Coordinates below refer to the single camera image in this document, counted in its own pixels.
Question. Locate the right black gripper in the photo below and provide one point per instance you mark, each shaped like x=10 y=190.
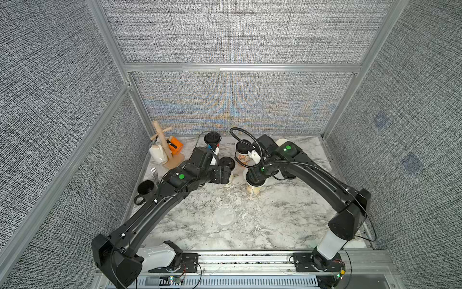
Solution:
x=255 y=177

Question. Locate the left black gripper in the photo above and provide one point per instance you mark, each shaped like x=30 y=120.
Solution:
x=224 y=174

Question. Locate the red white paper cup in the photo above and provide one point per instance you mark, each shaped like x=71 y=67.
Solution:
x=243 y=158

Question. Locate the cream paper cup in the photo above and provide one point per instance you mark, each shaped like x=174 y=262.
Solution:
x=253 y=191
x=281 y=141
x=231 y=177

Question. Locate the red paper milk tea cup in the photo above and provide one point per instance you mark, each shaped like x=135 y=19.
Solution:
x=214 y=148

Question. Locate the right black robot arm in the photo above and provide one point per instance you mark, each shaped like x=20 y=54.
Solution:
x=350 y=205

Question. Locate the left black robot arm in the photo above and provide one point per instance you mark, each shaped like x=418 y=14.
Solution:
x=116 y=256

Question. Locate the black cup lid back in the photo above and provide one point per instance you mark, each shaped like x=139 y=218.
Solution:
x=288 y=176

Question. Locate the wooden mug tree stand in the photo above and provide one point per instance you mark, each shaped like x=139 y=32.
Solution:
x=172 y=160

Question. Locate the orange mug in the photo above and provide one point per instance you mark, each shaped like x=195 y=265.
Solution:
x=175 y=145

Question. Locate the white mug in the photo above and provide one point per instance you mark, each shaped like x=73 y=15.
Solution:
x=158 y=154

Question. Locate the black mug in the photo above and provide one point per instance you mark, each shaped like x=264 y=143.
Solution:
x=146 y=191

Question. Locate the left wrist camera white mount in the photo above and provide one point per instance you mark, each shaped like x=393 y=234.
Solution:
x=203 y=158

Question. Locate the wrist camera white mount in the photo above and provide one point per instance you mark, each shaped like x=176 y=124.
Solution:
x=263 y=148
x=203 y=158

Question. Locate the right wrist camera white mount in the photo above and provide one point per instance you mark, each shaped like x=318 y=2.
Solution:
x=263 y=148

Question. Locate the silver fork green handle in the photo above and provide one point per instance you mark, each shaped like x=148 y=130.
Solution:
x=154 y=175

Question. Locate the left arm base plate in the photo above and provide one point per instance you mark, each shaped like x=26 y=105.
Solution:
x=186 y=263

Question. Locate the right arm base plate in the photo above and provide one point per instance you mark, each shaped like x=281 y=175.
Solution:
x=309 y=262

